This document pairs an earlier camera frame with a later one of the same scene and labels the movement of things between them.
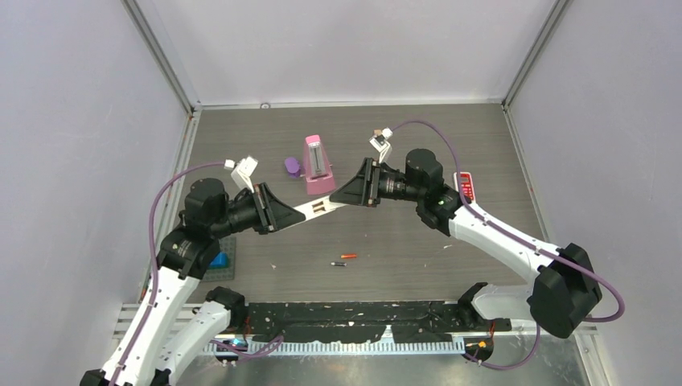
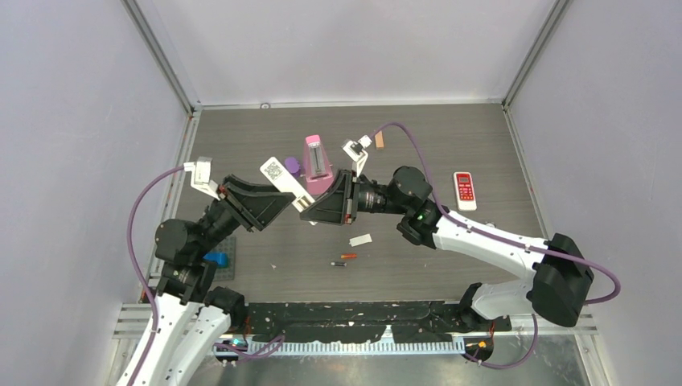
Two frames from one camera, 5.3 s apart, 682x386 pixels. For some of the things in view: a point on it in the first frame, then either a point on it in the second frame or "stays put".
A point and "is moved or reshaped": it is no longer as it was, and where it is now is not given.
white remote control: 314,208 is moved or reshaped
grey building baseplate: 226,245 stays put
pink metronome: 319,174 stays put
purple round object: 293,166 stays put
